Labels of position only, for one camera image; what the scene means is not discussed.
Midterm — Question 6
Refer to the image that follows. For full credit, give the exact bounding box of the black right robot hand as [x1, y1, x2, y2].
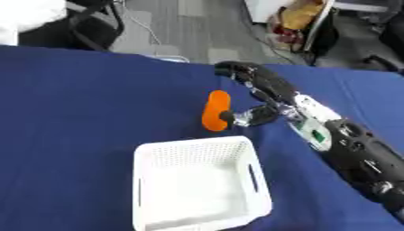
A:
[213, 60, 302, 128]

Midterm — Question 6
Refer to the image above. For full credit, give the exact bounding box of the orange toy carrot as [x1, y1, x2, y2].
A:
[200, 89, 234, 133]

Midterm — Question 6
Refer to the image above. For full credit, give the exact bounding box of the yellow and red bag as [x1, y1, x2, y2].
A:
[265, 0, 327, 51]

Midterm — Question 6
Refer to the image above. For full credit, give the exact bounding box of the white cabinet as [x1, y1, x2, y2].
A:
[243, 0, 297, 24]

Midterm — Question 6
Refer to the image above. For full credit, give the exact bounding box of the white perforated plastic basket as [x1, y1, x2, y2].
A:
[131, 135, 275, 231]

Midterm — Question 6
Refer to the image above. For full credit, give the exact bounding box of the black chair base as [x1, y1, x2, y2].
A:
[361, 8, 404, 73]

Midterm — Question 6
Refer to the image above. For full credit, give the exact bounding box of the black office chair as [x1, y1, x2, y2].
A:
[17, 0, 126, 51]

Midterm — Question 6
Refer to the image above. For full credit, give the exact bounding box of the person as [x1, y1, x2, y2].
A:
[0, 0, 69, 47]

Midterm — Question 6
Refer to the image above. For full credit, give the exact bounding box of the white cable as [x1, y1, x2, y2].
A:
[112, 0, 191, 63]

